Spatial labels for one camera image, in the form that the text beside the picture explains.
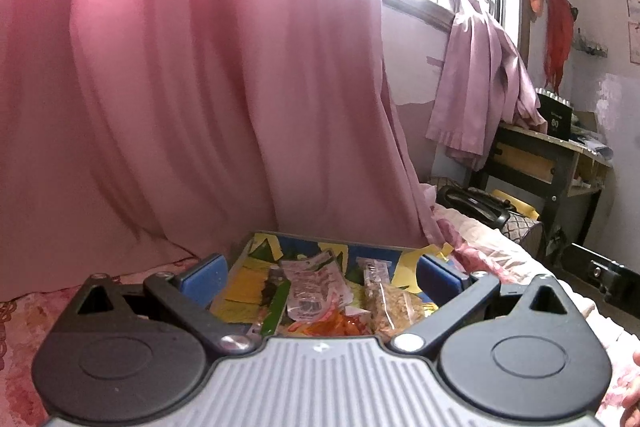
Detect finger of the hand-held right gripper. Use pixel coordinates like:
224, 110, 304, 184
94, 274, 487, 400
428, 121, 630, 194
570, 243, 640, 306

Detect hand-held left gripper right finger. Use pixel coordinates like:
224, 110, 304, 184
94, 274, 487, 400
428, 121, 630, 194
390, 252, 583, 353

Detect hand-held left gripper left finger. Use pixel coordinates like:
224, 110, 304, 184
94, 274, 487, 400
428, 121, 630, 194
60, 253, 258, 354

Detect clear nut packet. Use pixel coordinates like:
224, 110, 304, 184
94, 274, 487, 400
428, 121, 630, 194
357, 257, 429, 341

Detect green cracker packet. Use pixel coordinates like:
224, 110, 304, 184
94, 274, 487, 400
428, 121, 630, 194
250, 267, 294, 338

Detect clear red print snack packet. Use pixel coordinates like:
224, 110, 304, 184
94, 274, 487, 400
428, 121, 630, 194
280, 252, 354, 324

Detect orange snack packet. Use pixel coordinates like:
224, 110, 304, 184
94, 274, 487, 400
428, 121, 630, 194
292, 309, 374, 338

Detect grey cardboard box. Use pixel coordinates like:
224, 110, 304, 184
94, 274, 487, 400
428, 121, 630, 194
210, 231, 473, 339

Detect person's right hand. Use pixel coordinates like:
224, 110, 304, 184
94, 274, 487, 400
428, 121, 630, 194
620, 348, 640, 427

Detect cartoon printed paper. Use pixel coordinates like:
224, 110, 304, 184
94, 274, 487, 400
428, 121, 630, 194
212, 232, 454, 324

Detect black bag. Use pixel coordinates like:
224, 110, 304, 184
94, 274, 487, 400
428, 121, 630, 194
435, 186, 511, 231

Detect quilted basket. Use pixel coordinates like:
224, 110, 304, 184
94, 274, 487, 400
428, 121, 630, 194
500, 207, 545, 261

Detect yellow cloth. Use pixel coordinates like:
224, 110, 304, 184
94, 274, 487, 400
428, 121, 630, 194
492, 189, 539, 213

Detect stack of papers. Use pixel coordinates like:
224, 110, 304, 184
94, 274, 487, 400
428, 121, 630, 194
570, 112, 614, 158

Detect dark wooden desk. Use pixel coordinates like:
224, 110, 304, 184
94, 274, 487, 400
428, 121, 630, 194
475, 122, 614, 268

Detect black box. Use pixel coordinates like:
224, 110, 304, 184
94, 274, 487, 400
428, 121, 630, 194
536, 88, 575, 140

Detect pink embroidered bedsheet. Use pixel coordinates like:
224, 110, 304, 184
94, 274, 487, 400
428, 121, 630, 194
0, 254, 201, 427

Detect pink curtain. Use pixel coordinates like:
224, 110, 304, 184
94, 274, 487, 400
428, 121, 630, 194
0, 0, 447, 303

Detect lilac tied curtain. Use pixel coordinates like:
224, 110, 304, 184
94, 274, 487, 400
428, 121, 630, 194
426, 0, 549, 172

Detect red hanging decoration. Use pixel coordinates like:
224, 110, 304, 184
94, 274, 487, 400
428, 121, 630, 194
543, 0, 581, 96

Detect wall hook rack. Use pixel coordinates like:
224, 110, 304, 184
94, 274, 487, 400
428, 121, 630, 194
575, 29, 610, 58

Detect wall papers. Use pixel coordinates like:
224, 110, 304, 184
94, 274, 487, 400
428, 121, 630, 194
622, 0, 640, 60

